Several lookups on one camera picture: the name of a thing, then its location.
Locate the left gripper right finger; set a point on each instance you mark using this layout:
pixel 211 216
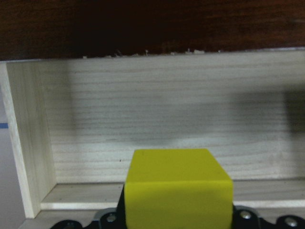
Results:
pixel 248 218

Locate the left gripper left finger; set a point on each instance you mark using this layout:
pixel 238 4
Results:
pixel 108 218

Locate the yellow block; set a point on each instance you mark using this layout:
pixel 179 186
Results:
pixel 177 189

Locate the light wooden drawer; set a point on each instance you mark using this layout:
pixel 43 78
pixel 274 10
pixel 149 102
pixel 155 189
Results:
pixel 74 124

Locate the dark wooden drawer cabinet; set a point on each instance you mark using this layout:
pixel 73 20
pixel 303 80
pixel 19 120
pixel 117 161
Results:
pixel 43 29

